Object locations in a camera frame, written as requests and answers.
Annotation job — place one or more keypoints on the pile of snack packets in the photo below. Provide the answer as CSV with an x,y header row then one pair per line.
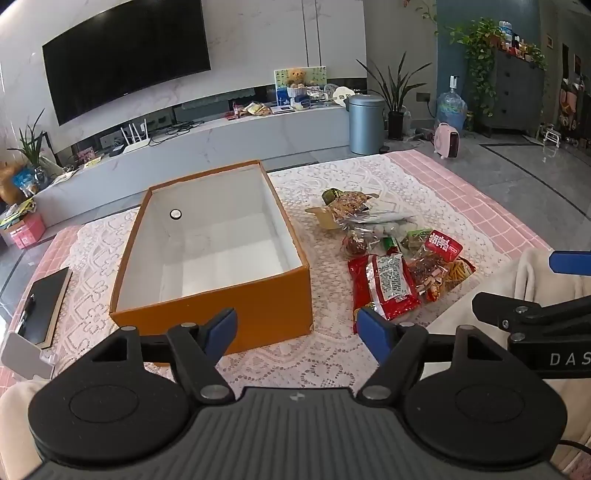
x,y
253,110

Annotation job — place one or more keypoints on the pink checked tablecloth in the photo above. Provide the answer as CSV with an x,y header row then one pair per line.
x,y
461,198

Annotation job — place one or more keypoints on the white step stool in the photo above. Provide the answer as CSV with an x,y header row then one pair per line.
x,y
551,137

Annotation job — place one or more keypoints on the dark green snack packet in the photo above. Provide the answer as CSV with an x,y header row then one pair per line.
x,y
331,196

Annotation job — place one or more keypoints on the white television console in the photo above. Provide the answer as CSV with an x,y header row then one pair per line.
x,y
231,143

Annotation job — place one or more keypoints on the brown teddy bear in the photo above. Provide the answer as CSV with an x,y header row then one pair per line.
x,y
295,77

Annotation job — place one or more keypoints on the white router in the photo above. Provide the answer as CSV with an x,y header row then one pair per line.
x,y
136,143

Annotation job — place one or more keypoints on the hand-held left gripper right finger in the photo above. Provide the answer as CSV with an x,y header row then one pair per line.
x,y
374,334

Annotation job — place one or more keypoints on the grey blue trash can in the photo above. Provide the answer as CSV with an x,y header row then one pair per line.
x,y
364,124

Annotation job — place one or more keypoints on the spider plant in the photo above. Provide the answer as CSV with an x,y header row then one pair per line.
x,y
32,147

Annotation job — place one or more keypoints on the clear orange nut snack packet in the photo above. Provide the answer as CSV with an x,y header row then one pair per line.
x,y
351,205

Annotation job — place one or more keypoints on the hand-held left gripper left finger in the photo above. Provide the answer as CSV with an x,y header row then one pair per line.
x,y
221,330

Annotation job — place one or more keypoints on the red green snack packet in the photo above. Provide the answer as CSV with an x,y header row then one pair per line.
x,y
391,245

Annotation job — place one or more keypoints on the light green snack packet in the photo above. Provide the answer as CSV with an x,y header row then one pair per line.
x,y
418,239

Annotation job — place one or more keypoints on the red label clear snack packet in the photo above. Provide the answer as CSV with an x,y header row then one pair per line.
x,y
441,244

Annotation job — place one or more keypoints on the orange cardboard box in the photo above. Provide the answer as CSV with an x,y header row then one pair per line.
x,y
258,304

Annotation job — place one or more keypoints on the potted long leaf plant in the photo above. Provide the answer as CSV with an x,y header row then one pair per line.
x,y
396,124

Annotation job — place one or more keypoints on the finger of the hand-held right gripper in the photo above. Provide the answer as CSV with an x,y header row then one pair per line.
x,y
570,261
498,307

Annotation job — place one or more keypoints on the grey drawer cabinet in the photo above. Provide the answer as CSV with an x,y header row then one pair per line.
x,y
515,92

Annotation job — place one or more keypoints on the black television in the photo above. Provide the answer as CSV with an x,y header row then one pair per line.
x,y
124,60

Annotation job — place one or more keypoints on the black notebook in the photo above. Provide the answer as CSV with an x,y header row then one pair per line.
x,y
44,304

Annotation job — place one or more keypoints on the round black white tag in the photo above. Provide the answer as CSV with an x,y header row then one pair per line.
x,y
175,213

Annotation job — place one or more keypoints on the beige snack packet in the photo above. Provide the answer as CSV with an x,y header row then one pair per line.
x,y
325,220

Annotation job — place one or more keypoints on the pink storage box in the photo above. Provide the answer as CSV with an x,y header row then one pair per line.
x,y
27,233

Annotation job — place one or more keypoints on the white biscuit stick packet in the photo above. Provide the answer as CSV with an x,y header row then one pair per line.
x,y
388,216

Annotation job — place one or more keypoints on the white flat device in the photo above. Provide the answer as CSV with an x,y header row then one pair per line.
x,y
21,357

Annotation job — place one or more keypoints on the brown plush toy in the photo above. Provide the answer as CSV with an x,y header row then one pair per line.
x,y
8,184

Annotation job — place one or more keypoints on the row of small bottles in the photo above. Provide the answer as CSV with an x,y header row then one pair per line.
x,y
517,39

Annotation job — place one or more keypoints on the wall socket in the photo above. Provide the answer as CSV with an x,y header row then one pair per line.
x,y
423,97

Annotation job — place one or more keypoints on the white kitchen scale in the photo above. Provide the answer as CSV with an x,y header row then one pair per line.
x,y
282,110

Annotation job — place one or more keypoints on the trailing ivy plant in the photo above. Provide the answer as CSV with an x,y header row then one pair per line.
x,y
480,50

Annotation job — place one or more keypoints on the green white picture board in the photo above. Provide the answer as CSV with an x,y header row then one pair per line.
x,y
318,76

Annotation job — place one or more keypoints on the pink space heater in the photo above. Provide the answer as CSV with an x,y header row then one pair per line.
x,y
448,141

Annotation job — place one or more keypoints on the black pen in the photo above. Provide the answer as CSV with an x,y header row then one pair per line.
x,y
27,314

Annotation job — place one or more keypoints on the clear dark cake snack packet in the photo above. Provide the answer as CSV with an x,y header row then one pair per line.
x,y
358,244

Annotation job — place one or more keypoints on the blue water bottle with pump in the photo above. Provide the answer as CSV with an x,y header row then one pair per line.
x,y
451,110

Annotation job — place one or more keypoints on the large red snack packet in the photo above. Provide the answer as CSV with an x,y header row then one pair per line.
x,y
388,281

